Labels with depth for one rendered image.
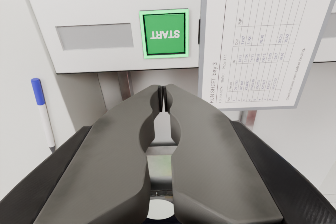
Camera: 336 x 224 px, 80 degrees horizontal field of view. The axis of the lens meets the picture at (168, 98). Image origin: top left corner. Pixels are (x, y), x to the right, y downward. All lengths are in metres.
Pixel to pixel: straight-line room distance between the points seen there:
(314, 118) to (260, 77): 0.33
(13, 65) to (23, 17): 0.07
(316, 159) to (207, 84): 0.50
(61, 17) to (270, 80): 0.27
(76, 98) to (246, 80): 0.26
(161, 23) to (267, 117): 0.38
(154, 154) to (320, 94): 0.40
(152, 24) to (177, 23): 0.03
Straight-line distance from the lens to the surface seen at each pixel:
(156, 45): 0.26
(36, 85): 0.32
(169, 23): 0.25
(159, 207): 0.63
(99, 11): 0.26
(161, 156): 0.49
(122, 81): 0.41
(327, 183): 0.93
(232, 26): 0.26
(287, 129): 0.60
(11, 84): 0.35
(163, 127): 0.51
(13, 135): 0.41
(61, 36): 0.29
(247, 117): 0.49
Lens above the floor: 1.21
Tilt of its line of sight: 58 degrees down
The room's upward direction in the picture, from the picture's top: 180 degrees clockwise
